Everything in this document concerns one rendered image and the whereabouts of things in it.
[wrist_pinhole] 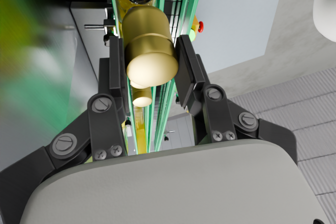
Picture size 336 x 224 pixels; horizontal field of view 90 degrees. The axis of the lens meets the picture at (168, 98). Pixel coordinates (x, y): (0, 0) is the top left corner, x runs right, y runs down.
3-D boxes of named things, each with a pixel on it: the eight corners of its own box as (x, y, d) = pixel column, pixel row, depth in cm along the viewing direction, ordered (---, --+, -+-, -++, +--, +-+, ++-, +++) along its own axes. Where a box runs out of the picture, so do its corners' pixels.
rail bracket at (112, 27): (84, -2, 40) (79, 36, 33) (114, -1, 41) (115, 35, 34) (89, 14, 43) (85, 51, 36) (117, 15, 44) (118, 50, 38)
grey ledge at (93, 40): (73, -13, 45) (68, 12, 40) (108, -12, 47) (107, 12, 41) (119, 125, 125) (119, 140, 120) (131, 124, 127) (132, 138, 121)
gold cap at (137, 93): (151, 85, 33) (154, 104, 31) (134, 89, 33) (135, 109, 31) (147, 74, 30) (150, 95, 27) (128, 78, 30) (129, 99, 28)
